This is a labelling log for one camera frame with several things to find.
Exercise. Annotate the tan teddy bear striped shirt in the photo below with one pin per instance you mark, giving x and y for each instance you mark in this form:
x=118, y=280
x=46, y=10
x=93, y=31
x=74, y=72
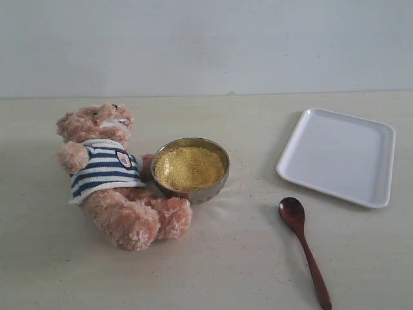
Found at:
x=109, y=184

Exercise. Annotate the dark red wooden spoon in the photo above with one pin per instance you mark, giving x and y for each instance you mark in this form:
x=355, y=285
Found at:
x=292, y=213

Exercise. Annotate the steel bowl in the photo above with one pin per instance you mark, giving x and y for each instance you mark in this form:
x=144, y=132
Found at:
x=195, y=197

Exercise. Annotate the white rectangular plastic tray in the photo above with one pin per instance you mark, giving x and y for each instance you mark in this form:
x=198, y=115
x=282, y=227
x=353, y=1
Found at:
x=342, y=156

